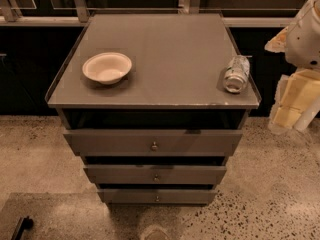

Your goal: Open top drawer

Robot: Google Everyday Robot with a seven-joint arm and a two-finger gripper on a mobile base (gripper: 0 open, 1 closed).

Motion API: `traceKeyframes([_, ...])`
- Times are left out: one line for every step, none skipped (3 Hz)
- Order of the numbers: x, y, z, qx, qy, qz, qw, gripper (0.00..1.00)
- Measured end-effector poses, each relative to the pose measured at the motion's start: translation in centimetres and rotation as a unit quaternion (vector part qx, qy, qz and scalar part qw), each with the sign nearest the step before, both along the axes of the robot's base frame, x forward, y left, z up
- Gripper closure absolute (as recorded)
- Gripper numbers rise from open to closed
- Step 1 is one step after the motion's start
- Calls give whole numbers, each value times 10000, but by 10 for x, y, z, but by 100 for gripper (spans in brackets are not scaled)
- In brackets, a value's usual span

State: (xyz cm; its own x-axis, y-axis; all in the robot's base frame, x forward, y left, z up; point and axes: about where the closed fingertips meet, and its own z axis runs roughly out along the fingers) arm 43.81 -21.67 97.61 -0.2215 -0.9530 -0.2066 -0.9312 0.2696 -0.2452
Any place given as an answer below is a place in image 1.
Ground grey metal drawer cabinet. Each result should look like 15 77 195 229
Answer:
46 14 260 192

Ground grey middle drawer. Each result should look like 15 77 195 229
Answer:
84 165 226 185

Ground grey top drawer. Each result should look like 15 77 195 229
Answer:
64 129 242 157

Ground metal railing frame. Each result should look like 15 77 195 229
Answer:
0 0 308 28

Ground grey bottom drawer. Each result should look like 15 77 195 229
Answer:
98 189 215 204

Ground white paper bowl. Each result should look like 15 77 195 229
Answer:
82 52 132 85

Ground grey drawer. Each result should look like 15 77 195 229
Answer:
84 165 226 185
64 129 242 157
98 189 215 204

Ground black object on floor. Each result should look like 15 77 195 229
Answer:
11 216 34 240

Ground round brass top knob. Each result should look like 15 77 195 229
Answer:
150 142 159 151

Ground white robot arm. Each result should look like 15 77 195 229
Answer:
264 0 320 134

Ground crushed white drink can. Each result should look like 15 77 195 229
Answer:
223 55 250 93

